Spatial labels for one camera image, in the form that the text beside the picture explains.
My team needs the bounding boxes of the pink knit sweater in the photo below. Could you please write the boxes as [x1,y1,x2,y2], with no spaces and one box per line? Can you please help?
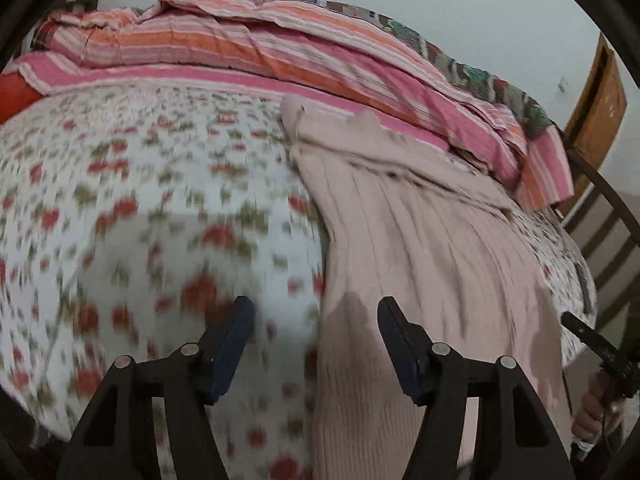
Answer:
[281,96,572,479]

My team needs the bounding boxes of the person's right hand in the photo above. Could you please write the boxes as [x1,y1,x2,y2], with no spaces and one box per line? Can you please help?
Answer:
[572,370,626,441]

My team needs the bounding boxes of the wooden footboard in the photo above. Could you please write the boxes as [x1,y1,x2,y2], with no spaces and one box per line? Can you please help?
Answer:
[564,150,639,330]

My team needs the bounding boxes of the floral white bed sheet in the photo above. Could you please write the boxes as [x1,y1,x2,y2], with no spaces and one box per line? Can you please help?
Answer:
[0,81,599,480]

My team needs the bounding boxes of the brown wooden door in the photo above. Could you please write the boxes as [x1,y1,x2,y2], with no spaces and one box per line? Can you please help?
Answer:
[562,34,627,170]

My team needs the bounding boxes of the red pillow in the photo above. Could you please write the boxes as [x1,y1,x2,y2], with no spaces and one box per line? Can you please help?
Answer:
[0,73,42,124]

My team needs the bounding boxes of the pink orange striped quilt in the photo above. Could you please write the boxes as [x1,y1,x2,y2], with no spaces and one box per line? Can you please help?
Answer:
[32,0,574,211]

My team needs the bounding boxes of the white wall socket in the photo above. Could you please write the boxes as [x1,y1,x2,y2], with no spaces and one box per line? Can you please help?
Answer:
[558,76,568,94]

